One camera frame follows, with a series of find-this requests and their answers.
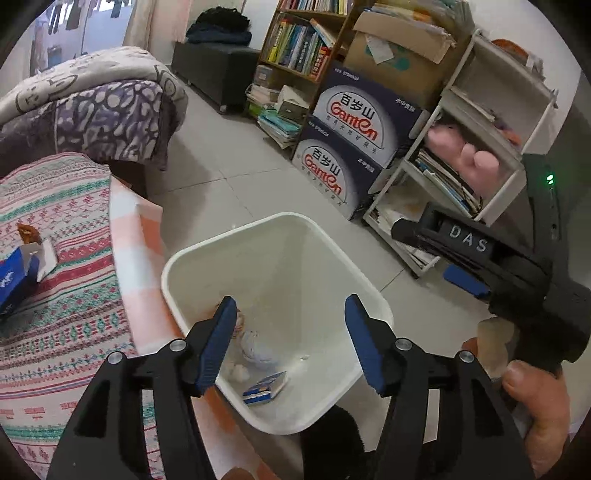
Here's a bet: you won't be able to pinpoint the pink checked sheet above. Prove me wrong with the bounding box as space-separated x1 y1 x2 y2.
108 175 278 480

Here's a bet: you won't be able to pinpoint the black storage bench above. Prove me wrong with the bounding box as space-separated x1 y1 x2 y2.
172 41 262 115

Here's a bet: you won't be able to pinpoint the grey cartoon print blanket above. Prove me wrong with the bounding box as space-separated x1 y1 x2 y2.
0 46 178 134

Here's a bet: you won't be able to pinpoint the blue cardboard box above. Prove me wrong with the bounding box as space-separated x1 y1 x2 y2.
0 242 58 324

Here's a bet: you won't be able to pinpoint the striped patterned blanket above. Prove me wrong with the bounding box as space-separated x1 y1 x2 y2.
0 152 160 480

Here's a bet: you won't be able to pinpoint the blue white water carton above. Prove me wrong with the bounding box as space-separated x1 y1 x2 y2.
292 115 393 221
311 62 437 169

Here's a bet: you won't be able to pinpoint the purple patterned quilt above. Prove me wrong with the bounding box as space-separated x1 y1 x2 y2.
0 78 188 172

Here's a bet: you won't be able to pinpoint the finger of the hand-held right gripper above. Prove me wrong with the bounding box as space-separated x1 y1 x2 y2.
391 202 553 278
442 264 491 300

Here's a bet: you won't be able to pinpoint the crumpled white tissue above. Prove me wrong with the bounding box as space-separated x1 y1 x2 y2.
240 330 278 367

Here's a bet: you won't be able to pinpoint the white plastic trash bin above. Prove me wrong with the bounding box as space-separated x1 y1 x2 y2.
161 211 394 435

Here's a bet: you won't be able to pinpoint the pile of papers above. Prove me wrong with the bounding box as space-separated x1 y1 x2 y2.
369 0 476 47

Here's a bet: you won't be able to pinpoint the white tissue box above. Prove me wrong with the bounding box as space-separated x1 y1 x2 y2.
276 85 315 121

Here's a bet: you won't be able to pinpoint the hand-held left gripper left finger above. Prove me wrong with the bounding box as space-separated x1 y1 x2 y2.
46 295 238 480

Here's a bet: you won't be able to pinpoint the small blue white box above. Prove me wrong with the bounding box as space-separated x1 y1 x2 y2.
243 370 289 405

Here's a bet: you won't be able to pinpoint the brown cardboard box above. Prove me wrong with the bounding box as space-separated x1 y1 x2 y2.
344 9 462 112

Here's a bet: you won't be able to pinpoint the white shelf unit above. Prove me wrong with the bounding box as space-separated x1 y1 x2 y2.
362 30 561 278

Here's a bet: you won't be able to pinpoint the stack of flat books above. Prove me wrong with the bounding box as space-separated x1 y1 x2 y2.
245 83 305 150

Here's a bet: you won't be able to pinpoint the black fuzzy object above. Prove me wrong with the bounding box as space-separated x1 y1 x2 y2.
300 406 366 480

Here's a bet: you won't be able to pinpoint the pale pink curtain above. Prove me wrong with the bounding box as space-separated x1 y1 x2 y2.
124 0 195 48

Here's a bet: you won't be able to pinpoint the brown snack wrapper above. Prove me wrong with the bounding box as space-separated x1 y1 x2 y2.
17 222 43 245

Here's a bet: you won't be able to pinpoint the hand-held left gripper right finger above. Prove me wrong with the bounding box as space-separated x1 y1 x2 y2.
344 294 536 480

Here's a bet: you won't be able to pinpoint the person's right hand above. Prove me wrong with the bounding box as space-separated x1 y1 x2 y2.
462 319 572 479

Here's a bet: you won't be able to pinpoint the row of upright books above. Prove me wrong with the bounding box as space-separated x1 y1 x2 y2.
267 18 339 82
277 0 349 16

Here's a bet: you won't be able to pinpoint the pile of dark clothes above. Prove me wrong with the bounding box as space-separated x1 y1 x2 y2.
186 9 253 45

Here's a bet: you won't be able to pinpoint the pink plush toy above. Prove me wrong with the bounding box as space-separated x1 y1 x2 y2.
425 122 502 197

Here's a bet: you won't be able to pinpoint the wooden bookshelf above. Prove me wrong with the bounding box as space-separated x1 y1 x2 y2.
245 0 377 149

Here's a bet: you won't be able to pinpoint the slanted booklets in shelf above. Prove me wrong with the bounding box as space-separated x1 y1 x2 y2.
413 148 483 217

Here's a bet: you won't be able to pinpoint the hanging laundry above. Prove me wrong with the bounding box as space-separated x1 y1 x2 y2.
46 0 134 34

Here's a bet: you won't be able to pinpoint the orange cloth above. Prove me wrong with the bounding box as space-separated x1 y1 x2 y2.
492 39 542 66

